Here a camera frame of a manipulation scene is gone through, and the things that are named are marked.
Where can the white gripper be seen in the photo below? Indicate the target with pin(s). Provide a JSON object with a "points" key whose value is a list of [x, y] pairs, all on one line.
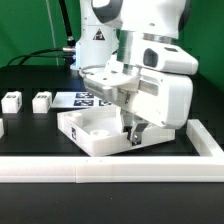
{"points": [[160, 98]]}

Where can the white square table top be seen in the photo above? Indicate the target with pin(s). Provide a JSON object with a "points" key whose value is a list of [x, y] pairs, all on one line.
{"points": [[98, 131]]}

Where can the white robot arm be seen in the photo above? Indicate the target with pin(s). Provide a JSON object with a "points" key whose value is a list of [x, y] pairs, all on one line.
{"points": [[142, 24]]}

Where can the tag plate with markers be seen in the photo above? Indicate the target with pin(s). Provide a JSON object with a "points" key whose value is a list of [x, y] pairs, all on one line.
{"points": [[77, 100]]}

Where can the partial white block left edge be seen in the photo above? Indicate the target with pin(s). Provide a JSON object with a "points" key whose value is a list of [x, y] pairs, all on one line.
{"points": [[1, 128]]}

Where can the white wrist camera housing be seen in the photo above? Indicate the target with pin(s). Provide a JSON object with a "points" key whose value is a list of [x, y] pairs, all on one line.
{"points": [[169, 59]]}

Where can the white U-shaped fence wall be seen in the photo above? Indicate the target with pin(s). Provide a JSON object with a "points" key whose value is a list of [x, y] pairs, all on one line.
{"points": [[206, 166]]}

